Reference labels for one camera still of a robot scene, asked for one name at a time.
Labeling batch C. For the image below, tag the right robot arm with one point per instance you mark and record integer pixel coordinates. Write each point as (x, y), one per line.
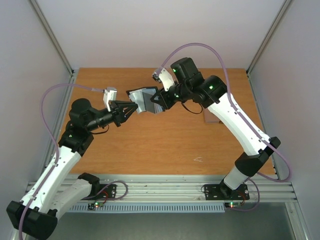
(188, 83)

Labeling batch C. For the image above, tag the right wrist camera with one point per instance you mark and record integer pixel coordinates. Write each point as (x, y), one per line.
(161, 75)

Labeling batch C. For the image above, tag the left circuit board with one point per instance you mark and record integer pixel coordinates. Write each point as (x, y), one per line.
(96, 205)

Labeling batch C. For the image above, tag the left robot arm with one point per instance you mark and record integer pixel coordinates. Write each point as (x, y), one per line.
(38, 212)

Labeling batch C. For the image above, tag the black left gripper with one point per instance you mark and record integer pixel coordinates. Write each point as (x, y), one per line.
(116, 107)

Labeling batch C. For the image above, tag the aluminium rail frame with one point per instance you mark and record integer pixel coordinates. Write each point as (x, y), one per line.
(152, 188)

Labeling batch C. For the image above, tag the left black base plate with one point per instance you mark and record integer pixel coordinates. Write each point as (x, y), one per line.
(109, 191)

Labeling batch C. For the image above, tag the circuit board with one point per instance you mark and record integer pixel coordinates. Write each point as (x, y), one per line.
(96, 205)
(232, 204)

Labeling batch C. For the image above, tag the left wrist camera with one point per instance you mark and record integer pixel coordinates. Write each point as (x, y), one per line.
(109, 94)

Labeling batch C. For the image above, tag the beige leather card holder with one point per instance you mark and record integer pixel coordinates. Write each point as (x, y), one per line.
(210, 118)

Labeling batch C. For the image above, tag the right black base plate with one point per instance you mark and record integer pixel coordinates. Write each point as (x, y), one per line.
(213, 192)

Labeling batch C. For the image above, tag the grey slotted cable duct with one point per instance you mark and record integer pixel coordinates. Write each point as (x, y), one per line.
(136, 208)

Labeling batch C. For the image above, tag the right circuit board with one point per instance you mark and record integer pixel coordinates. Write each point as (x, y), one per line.
(232, 204)

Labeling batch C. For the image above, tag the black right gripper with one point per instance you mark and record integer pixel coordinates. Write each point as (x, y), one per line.
(165, 96)

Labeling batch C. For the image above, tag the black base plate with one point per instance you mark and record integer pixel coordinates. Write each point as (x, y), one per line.
(213, 192)
(109, 191)

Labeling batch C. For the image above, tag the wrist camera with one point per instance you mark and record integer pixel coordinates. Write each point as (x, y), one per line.
(109, 94)
(161, 75)

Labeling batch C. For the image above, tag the black leather card holder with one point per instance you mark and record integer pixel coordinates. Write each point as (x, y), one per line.
(142, 97)

